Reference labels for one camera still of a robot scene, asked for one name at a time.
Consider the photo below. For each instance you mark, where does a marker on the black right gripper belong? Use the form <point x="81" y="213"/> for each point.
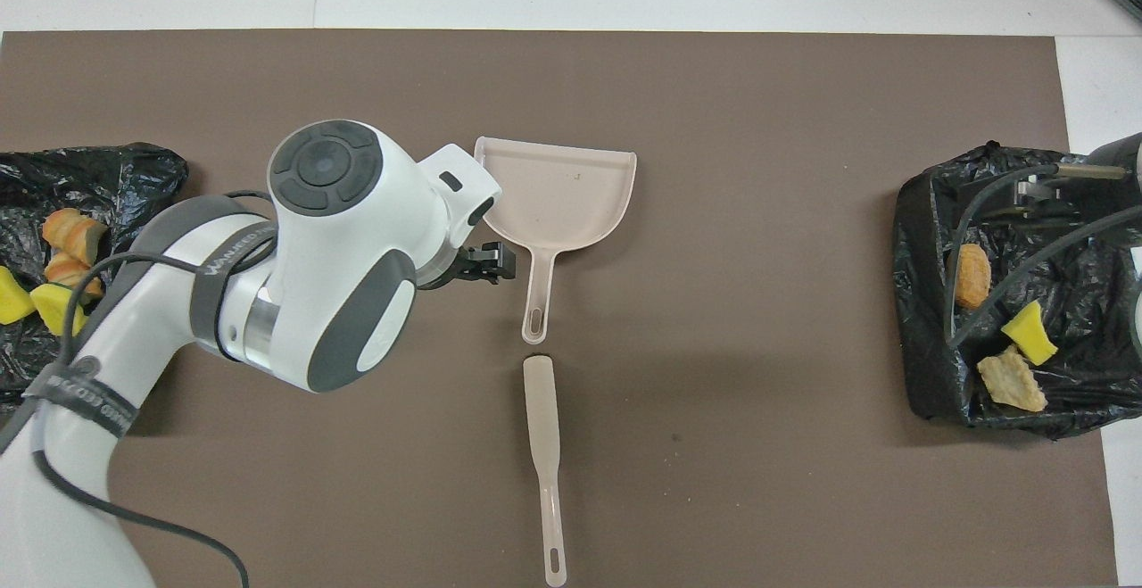
<point x="1039" y="191"/>

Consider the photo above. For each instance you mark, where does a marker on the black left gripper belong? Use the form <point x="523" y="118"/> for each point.
<point x="471" y="265"/>

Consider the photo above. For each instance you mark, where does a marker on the beige plastic dustpan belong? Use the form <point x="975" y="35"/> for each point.
<point x="562" y="195"/>

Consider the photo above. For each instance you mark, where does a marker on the brown bread roll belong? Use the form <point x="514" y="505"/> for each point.
<point x="971" y="276"/>

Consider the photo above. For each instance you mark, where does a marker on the yellow sponge with green backing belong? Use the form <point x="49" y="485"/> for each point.
<point x="1030" y="334"/>

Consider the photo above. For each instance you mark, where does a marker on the large beige foam chunk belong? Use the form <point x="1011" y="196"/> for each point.
<point x="1013" y="380"/>

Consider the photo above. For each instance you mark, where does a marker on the rounded tan foam chunk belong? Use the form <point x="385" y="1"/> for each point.
<point x="73" y="233"/>

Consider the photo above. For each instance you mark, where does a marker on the pale beige foam chunk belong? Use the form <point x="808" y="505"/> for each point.
<point x="67" y="271"/>

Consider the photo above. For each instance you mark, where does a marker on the yellow sponge piece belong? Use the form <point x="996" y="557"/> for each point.
<point x="12" y="298"/>
<point x="55" y="310"/>

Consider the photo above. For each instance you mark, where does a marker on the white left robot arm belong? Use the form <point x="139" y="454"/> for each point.
<point x="339" y="240"/>

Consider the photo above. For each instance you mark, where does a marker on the black bag lined trash bin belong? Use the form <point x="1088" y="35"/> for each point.
<point x="928" y="374"/>
<point x="116" y="178"/>

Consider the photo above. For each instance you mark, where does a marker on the brown table mat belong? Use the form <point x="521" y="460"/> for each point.
<point x="714" y="106"/>

